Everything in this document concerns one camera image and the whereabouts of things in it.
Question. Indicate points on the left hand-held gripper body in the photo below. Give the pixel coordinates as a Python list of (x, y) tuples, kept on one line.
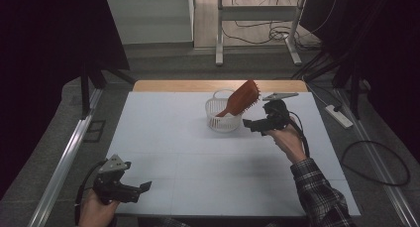
[(110, 185)]

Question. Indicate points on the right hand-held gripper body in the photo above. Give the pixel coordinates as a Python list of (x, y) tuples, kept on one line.
[(277, 116)]

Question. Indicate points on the wooden hairbrush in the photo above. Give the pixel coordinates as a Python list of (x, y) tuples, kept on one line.
[(241, 99)]

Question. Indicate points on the white plastic basket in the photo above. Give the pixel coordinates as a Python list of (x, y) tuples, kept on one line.
[(223, 121)]

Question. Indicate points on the person's right hand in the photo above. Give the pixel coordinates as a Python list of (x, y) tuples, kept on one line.
[(290, 142)]

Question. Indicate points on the person's left hand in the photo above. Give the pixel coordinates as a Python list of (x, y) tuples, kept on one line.
[(95, 213)]

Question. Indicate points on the black plug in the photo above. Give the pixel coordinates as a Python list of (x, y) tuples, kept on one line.
[(337, 108)]

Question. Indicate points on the white power strip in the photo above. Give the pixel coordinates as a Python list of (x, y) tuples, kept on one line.
[(339, 117)]

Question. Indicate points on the white table mat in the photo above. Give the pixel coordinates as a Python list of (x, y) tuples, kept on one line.
[(204, 164)]

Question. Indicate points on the black stand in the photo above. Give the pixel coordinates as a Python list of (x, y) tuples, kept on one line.
[(355, 85), (85, 91)]

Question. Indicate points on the aluminium rail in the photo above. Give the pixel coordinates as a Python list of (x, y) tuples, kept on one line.
[(64, 167), (379, 161)]

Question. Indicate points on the black floor frame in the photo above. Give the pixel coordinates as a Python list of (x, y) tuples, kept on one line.
[(95, 131)]

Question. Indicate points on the white desk frame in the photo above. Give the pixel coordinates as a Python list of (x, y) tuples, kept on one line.
[(257, 13)]

